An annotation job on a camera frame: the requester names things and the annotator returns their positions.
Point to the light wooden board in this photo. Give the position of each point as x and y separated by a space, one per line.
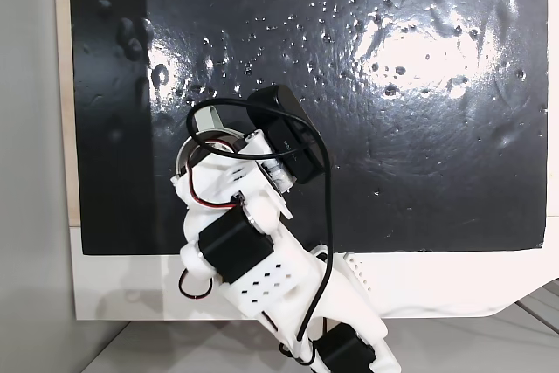
63 84

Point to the black glossy table mat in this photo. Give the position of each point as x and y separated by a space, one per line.
415 172

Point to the black oval camera box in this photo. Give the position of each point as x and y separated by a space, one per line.
284 128

